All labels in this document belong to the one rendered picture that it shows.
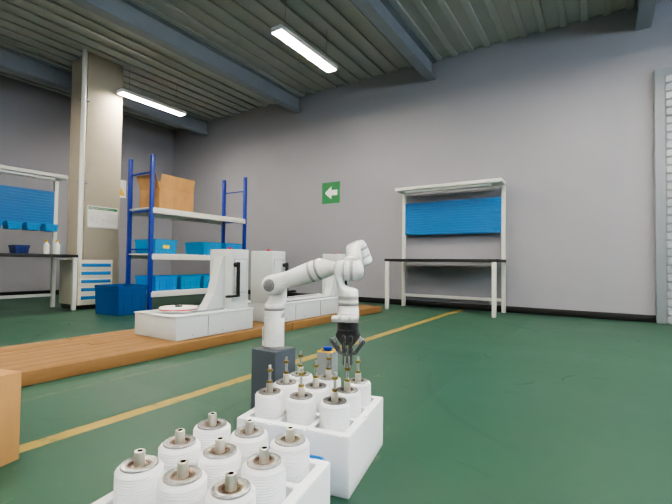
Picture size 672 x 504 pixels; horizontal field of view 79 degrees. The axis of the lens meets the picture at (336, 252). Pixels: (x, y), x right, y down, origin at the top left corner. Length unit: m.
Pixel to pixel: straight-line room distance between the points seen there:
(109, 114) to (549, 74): 6.82
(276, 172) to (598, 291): 5.98
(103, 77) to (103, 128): 0.84
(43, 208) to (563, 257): 7.29
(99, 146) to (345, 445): 7.04
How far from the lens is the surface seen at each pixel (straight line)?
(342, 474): 1.36
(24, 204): 7.10
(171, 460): 1.11
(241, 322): 3.79
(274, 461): 1.01
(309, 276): 1.75
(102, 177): 7.76
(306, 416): 1.39
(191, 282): 6.74
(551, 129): 6.63
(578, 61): 6.91
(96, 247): 7.62
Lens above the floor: 0.69
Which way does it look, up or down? 2 degrees up
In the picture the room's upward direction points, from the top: 1 degrees clockwise
